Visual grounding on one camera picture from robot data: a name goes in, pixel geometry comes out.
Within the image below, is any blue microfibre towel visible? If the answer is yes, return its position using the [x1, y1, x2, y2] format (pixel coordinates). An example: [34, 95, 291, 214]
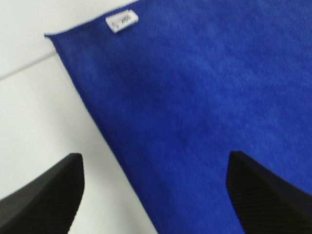
[49, 0, 312, 234]

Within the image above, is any white towel label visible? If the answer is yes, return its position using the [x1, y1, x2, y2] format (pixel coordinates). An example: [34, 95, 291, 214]
[105, 10, 139, 33]

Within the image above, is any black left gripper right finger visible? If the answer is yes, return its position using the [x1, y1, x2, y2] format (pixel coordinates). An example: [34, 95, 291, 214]
[226, 151, 312, 234]

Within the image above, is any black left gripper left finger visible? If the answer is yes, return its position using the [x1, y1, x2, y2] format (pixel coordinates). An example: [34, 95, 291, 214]
[0, 153, 85, 234]

